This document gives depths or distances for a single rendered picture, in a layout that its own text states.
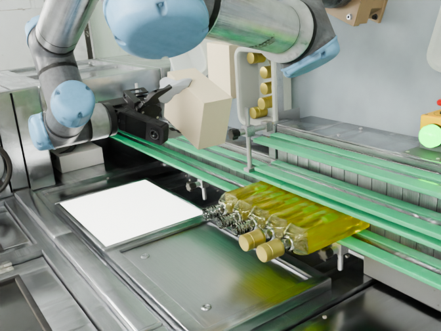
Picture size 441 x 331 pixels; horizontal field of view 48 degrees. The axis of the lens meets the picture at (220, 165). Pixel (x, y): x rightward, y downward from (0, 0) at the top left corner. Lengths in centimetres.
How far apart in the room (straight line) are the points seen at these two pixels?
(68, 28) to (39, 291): 67
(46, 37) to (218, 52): 72
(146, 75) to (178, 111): 87
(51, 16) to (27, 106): 102
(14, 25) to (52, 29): 377
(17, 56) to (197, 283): 376
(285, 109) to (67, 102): 66
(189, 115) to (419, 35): 51
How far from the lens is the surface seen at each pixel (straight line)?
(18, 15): 468
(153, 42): 62
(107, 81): 196
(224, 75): 153
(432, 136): 102
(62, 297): 125
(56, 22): 88
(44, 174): 194
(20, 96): 187
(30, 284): 134
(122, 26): 59
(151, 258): 125
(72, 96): 92
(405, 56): 115
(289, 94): 137
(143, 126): 104
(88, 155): 210
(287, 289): 108
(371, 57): 121
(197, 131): 111
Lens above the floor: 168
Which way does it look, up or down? 31 degrees down
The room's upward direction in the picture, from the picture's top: 106 degrees counter-clockwise
